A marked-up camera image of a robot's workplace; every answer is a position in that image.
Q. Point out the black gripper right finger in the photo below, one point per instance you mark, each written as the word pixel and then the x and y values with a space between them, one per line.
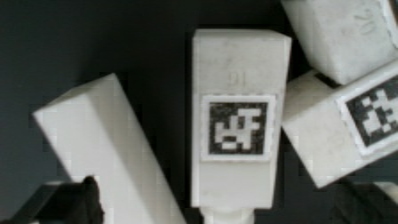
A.
pixel 363 205

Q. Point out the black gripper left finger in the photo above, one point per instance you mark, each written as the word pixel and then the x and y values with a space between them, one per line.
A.
pixel 63 204

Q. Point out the white table leg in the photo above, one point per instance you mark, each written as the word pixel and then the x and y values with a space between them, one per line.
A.
pixel 347 33
pixel 240 59
pixel 340 122

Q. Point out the white left fence bar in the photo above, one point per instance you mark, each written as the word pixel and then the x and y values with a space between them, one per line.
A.
pixel 96 137

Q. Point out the white table leg front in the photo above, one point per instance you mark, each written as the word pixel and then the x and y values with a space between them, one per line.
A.
pixel 340 122

